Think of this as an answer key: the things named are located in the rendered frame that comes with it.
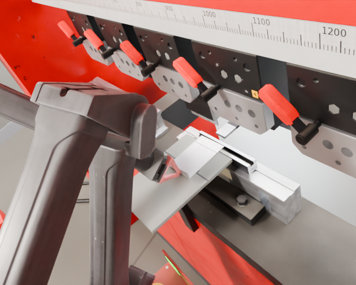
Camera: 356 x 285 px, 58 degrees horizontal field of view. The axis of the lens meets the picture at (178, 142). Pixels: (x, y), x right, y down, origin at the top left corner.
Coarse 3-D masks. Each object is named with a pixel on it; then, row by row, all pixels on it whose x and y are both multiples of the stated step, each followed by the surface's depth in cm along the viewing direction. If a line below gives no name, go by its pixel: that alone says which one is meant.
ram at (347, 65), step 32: (32, 0) 122; (160, 0) 57; (192, 0) 50; (224, 0) 45; (256, 0) 40; (288, 0) 37; (320, 0) 34; (352, 0) 31; (192, 32) 55; (224, 32) 49; (320, 64) 39; (352, 64) 36
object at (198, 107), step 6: (186, 102) 82; (192, 102) 79; (198, 102) 77; (192, 108) 81; (198, 108) 79; (204, 108) 76; (210, 108) 74; (198, 114) 83; (204, 114) 78; (210, 114) 76; (210, 120) 80; (216, 120) 77
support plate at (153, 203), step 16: (176, 144) 91; (224, 160) 81; (144, 176) 85; (192, 176) 80; (208, 176) 79; (144, 192) 81; (160, 192) 80; (176, 192) 78; (192, 192) 76; (144, 208) 77; (160, 208) 76; (176, 208) 75; (160, 224) 73
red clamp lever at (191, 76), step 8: (176, 64) 58; (184, 64) 58; (184, 72) 58; (192, 72) 58; (192, 80) 58; (200, 80) 58; (200, 88) 58; (216, 88) 58; (200, 96) 58; (208, 96) 57
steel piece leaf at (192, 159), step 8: (192, 144) 88; (200, 144) 87; (184, 152) 87; (192, 152) 86; (200, 152) 85; (208, 152) 84; (176, 160) 86; (184, 160) 85; (192, 160) 84; (200, 160) 83; (208, 160) 82; (184, 168) 83; (192, 168) 82; (200, 168) 81
